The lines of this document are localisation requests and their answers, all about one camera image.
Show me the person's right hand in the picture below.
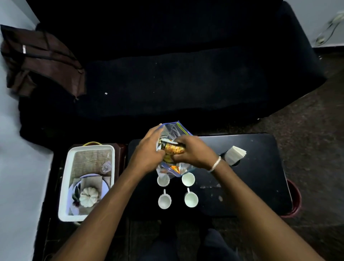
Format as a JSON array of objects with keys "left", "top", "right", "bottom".
[{"left": 172, "top": 135, "right": 219, "bottom": 170}]

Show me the person's left hand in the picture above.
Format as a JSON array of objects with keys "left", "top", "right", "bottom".
[{"left": 128, "top": 124, "right": 166, "bottom": 175}]

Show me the orange snack packet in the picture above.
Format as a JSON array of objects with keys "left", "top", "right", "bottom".
[{"left": 160, "top": 138, "right": 186, "bottom": 156}]

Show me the clear zip bag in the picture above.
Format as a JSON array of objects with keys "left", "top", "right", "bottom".
[{"left": 156, "top": 121, "right": 196, "bottom": 178}]

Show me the person's right forearm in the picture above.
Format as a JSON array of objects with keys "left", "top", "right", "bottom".
[{"left": 211, "top": 160, "right": 326, "bottom": 261}]

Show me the person's left forearm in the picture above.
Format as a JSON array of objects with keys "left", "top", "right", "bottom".
[{"left": 52, "top": 166, "right": 143, "bottom": 261}]

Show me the white cup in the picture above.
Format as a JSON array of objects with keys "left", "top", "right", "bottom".
[
  {"left": 182, "top": 172, "right": 195, "bottom": 187},
  {"left": 157, "top": 174, "right": 170, "bottom": 188},
  {"left": 184, "top": 188, "right": 199, "bottom": 208},
  {"left": 158, "top": 189, "right": 172, "bottom": 210}
]

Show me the stack of white paper napkins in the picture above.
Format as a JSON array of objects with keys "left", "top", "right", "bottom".
[{"left": 224, "top": 146, "right": 247, "bottom": 166}]

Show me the white plate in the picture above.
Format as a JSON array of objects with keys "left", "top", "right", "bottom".
[{"left": 68, "top": 174, "right": 110, "bottom": 216}]

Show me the burlap mat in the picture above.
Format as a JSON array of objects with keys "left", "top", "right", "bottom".
[{"left": 68, "top": 149, "right": 113, "bottom": 216}]

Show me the white pumpkin ornament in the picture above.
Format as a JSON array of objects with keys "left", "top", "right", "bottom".
[{"left": 80, "top": 187, "right": 99, "bottom": 208}]

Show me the black sofa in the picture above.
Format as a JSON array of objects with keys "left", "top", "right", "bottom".
[{"left": 18, "top": 0, "right": 327, "bottom": 151}]

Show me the white plastic tray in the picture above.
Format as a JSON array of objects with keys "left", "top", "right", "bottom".
[{"left": 58, "top": 145, "right": 116, "bottom": 222}]

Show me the red bucket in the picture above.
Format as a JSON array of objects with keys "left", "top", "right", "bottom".
[{"left": 280, "top": 179, "right": 302, "bottom": 218}]

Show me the brown bag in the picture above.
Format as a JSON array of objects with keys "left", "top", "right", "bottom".
[{"left": 0, "top": 24, "right": 87, "bottom": 99}]

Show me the silver bracelet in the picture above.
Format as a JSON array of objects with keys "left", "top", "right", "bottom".
[{"left": 208, "top": 156, "right": 222, "bottom": 173}]

